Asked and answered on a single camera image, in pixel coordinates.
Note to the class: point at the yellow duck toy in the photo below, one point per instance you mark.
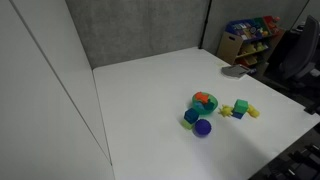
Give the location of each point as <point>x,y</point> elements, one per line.
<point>252,111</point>

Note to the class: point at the orange toy in bowl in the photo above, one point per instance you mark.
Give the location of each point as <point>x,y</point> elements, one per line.
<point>202,97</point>

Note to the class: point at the green bowl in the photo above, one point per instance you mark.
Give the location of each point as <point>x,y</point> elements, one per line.
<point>204,103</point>

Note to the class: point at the blue toy in bowl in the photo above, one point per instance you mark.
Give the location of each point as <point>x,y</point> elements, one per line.
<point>207,106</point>

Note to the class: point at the yellow spiky star toy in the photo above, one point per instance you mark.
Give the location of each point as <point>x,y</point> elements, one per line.
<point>226,111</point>

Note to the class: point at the wooden toy storage shelf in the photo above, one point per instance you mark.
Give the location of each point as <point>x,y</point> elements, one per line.
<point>250,41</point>

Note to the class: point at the lime green flat block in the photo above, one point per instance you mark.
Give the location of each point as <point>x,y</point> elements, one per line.
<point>186,125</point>

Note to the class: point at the purple spiky ball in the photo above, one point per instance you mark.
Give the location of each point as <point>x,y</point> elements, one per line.
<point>203,127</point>

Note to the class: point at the grey metal mounting plate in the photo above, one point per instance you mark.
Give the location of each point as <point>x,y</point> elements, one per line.
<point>234,71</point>

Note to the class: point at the green cube block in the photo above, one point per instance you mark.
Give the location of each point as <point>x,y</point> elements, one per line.
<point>241,106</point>

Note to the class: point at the small blue block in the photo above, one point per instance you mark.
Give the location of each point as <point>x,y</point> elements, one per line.
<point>237,115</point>

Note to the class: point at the black vertical pole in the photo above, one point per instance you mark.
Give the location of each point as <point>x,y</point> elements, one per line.
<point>200,46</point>

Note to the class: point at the black office chair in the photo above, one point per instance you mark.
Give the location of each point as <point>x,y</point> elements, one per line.
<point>299,60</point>

